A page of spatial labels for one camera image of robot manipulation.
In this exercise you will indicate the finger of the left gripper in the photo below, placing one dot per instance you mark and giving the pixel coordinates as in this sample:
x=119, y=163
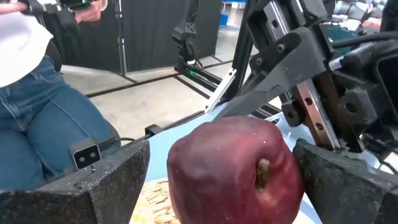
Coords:
x=289, y=62

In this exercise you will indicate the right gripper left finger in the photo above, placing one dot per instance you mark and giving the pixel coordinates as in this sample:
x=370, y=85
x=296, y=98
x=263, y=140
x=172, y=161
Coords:
x=93, y=196

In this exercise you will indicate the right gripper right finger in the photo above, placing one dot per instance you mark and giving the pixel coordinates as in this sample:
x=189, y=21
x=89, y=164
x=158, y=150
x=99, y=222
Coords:
x=348, y=189

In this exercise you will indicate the dark red apple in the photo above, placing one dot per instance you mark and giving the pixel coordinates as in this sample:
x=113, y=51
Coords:
x=230, y=174

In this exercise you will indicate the black background robot arm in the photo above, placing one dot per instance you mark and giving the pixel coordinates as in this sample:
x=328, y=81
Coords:
x=186, y=34

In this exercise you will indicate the round woven straw placemat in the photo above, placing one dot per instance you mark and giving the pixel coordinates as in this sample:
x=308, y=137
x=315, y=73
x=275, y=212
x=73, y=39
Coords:
x=158, y=199

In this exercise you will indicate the person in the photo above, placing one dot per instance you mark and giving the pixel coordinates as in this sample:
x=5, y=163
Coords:
x=40, y=115

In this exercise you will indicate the black curtain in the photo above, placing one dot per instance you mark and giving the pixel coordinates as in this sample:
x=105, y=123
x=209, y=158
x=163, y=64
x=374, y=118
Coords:
x=149, y=31

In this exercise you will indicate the small grey depth camera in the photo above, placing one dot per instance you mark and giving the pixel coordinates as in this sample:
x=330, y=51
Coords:
x=84, y=153

